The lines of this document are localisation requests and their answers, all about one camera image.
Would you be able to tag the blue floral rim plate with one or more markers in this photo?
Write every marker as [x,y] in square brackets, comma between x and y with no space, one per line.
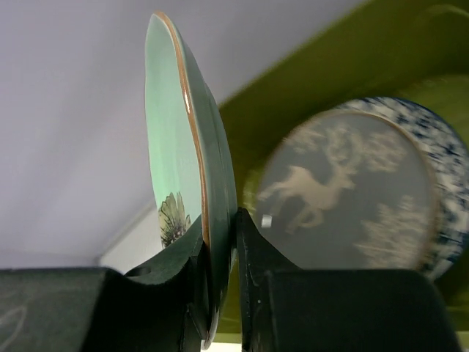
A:
[448,156]

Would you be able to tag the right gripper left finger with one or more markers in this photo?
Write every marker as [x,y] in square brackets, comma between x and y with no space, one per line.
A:
[174,303]

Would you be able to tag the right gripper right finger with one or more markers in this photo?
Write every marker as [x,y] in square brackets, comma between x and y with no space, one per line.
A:
[267,301]

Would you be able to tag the mint green flower plate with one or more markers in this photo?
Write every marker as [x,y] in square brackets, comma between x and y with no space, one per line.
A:
[190,162]

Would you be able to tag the grey deer plate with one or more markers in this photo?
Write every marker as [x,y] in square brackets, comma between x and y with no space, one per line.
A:
[348,190]

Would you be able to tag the green plastic bin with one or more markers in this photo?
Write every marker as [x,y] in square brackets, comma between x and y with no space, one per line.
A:
[416,50]

